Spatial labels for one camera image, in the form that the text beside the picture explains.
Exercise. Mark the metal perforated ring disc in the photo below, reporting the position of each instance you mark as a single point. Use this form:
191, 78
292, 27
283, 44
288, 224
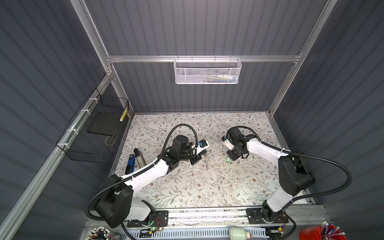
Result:
207, 162

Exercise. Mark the white mesh wall basket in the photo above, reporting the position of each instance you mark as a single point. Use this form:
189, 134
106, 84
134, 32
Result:
207, 70

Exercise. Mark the blue black tool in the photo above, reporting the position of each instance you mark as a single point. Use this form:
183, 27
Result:
136, 161

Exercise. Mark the white cylinder canister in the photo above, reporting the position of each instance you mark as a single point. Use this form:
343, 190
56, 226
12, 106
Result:
237, 233

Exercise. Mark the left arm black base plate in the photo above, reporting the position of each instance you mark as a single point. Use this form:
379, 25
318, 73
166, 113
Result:
157, 218

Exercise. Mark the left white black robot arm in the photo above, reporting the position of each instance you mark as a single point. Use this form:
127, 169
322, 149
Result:
116, 203

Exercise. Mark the white slotted cable duct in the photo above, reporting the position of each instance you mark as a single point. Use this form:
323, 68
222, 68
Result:
198, 234

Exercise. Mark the black wire wall basket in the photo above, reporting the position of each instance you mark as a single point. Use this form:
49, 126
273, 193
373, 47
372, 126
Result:
96, 132

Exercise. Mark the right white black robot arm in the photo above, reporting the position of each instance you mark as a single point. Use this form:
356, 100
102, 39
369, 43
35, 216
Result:
295, 173

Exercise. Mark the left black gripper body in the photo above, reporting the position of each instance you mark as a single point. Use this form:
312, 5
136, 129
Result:
195, 159

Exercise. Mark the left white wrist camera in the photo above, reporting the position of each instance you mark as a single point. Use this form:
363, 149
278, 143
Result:
201, 147

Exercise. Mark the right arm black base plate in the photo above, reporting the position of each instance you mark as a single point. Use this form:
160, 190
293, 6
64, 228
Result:
255, 215

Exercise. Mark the red bucket with pens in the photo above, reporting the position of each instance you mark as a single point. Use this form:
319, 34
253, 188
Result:
326, 231

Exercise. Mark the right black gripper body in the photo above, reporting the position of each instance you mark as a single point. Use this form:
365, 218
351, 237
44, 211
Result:
233, 154

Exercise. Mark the yellow marker in basket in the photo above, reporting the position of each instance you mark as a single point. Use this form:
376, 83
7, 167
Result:
123, 114

